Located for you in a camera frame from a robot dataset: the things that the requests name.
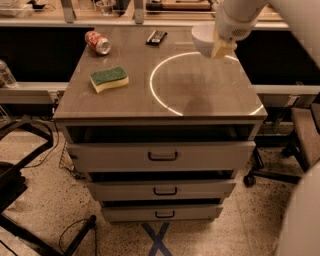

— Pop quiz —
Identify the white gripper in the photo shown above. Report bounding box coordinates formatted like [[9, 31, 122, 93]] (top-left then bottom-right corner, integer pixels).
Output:
[[211, 0, 268, 58]]

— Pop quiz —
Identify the white bowl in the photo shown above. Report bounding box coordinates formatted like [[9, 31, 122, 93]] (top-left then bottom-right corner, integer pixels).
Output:
[[191, 23, 216, 58]]

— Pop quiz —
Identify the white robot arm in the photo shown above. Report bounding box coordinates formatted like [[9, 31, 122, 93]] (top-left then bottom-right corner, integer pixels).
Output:
[[212, 0, 320, 256]]

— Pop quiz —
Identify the green and yellow sponge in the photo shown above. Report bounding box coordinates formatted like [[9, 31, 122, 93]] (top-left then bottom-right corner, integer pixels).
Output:
[[90, 66, 129, 93]]

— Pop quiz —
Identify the black snack bar packet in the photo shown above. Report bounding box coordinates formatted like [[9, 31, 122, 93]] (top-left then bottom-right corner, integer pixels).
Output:
[[146, 30, 167, 46]]

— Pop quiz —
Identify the grey drawer cabinet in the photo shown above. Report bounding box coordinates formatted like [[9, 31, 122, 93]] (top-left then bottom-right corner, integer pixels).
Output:
[[54, 26, 267, 209]]

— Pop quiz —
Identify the red soda can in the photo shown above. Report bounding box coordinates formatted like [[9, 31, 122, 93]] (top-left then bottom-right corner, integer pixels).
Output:
[[85, 31, 111, 55]]

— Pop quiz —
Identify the black office chair right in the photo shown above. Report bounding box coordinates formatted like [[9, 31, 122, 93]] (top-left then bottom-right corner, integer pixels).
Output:
[[243, 93, 320, 188]]

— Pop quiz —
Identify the top grey drawer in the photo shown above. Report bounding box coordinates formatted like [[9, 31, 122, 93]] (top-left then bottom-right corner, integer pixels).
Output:
[[67, 141, 255, 173]]

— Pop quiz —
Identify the grey drawer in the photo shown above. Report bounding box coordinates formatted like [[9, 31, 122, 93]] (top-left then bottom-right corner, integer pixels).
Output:
[[88, 179, 235, 201], [67, 141, 255, 173], [101, 204, 222, 222]]

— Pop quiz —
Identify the middle grey drawer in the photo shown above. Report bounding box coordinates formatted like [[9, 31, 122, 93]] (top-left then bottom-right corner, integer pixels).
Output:
[[88, 179, 235, 201]]

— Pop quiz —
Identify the bottom grey drawer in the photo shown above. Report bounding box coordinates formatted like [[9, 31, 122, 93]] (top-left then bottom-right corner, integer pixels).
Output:
[[101, 204, 222, 222]]

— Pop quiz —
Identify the clear plastic bottle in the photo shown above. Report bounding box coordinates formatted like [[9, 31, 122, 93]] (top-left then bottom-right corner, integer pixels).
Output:
[[0, 60, 19, 88]]

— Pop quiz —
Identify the black chair left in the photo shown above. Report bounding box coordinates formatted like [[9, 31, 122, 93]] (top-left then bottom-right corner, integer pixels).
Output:
[[0, 115, 96, 256]]

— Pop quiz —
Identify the black floor cable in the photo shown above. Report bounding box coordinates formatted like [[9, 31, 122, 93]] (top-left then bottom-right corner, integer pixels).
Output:
[[23, 119, 84, 181]]

